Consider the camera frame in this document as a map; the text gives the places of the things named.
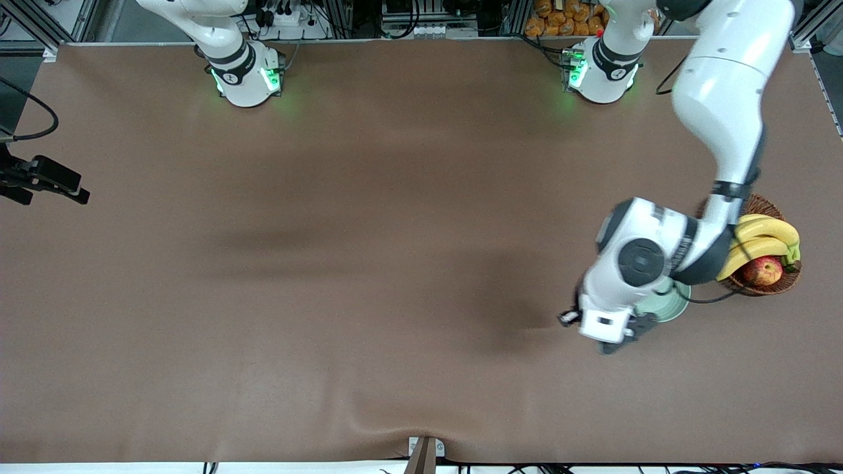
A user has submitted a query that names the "pale green plate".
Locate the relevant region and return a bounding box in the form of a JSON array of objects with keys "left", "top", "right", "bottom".
[{"left": 636, "top": 280, "right": 692, "bottom": 323}]

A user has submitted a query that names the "brown table mat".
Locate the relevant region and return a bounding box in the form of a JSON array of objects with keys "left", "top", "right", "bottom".
[{"left": 0, "top": 36, "right": 843, "bottom": 465}]

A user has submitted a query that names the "red apple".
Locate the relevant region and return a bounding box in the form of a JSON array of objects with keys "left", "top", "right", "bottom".
[{"left": 742, "top": 256, "right": 784, "bottom": 286}]

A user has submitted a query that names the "yellow banana bunch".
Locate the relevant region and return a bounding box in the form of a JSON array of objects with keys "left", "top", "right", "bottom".
[{"left": 717, "top": 214, "right": 802, "bottom": 282}]

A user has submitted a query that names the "brown wicker basket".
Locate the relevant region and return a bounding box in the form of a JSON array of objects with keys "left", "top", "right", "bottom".
[{"left": 697, "top": 193, "right": 803, "bottom": 296}]

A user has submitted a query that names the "white power strip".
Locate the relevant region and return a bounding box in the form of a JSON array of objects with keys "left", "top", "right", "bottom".
[{"left": 254, "top": 3, "right": 330, "bottom": 40}]

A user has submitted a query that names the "orange bread rolls pile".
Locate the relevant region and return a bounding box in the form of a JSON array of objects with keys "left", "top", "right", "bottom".
[{"left": 525, "top": 0, "right": 610, "bottom": 38}]

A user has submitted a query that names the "white terminal block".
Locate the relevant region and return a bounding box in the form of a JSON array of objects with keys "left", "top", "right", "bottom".
[{"left": 412, "top": 25, "right": 479, "bottom": 40}]

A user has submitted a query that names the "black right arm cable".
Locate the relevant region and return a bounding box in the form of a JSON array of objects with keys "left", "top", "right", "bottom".
[{"left": 0, "top": 74, "right": 60, "bottom": 144}]

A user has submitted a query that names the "aluminium frame strut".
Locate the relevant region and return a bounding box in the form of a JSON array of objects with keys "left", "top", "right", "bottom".
[
  {"left": 789, "top": 0, "right": 843, "bottom": 55},
  {"left": 0, "top": 0, "right": 99, "bottom": 63}
]

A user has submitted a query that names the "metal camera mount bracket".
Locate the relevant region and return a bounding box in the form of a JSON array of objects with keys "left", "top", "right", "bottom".
[{"left": 403, "top": 436, "right": 446, "bottom": 474}]

